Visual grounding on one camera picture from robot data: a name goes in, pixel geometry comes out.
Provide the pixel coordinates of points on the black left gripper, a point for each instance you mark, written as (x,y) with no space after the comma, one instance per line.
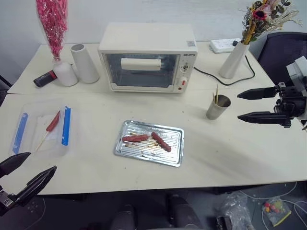
(7,201)

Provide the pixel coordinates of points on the curved red sausage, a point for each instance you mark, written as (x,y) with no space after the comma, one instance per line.
(161,141)

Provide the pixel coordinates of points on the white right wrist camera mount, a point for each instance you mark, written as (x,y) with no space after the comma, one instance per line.
(298,72)

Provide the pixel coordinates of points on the slanted white vase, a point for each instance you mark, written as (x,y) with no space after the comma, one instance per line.
(231,65)

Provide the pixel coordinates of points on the bag of colourful balls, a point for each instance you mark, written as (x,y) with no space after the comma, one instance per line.
(275,210)

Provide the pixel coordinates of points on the small white vase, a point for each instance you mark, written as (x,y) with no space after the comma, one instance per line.
(64,75)

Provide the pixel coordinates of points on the tall white cylinder vase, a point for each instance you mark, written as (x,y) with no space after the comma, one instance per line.
(85,67)

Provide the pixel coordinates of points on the silver ribbed baking tray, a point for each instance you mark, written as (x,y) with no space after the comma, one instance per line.
(148,154)

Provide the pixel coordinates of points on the black power plug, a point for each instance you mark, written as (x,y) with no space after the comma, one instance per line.
(235,43)

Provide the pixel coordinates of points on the white toaster oven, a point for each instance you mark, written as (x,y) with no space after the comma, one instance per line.
(144,36)

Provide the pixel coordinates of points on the dried flower bouquet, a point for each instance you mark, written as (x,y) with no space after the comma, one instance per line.
(259,14)

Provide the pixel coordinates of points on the white power strip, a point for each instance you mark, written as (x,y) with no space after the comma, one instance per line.
(221,46)

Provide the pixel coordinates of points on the black office chair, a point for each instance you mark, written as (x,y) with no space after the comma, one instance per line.
(280,52)

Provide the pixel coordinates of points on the thin beige stick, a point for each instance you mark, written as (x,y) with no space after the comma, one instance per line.
(216,94)

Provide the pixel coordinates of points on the clear container with blue clips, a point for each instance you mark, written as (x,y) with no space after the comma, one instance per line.
(66,129)

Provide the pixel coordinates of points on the red wrapped flower bouquet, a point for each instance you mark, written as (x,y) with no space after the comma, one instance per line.
(54,26)

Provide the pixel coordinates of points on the crumpled clear plastic bag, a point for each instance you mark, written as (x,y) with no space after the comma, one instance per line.
(236,208)

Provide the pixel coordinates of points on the metal cup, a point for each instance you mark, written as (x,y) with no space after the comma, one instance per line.
(216,110)

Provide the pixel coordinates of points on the black box on floor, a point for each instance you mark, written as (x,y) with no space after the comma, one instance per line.
(223,222)

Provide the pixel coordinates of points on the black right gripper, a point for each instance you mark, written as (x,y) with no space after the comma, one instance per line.
(291,101)

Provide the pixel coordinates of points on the straight red sausage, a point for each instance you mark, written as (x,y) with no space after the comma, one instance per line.
(135,138)

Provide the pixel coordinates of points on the black and red device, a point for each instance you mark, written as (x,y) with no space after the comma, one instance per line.
(43,80)

